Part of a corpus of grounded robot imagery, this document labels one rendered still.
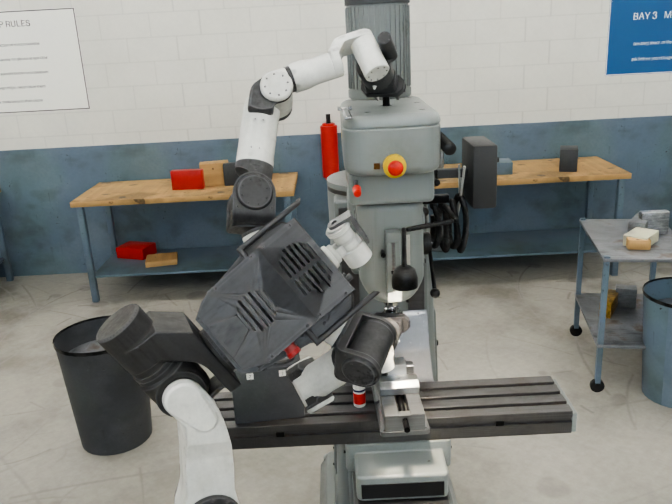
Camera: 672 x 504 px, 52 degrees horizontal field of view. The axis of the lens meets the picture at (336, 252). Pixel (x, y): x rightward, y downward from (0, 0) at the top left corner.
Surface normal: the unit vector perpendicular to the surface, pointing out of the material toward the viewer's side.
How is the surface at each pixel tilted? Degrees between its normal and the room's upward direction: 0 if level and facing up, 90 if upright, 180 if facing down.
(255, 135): 59
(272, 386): 90
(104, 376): 94
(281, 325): 74
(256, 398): 90
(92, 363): 94
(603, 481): 0
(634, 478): 0
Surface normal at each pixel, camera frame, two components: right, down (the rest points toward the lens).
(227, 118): 0.01, 0.31
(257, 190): 0.26, -0.20
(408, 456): -0.05, -0.95
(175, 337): 0.36, 0.27
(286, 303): -0.15, 0.04
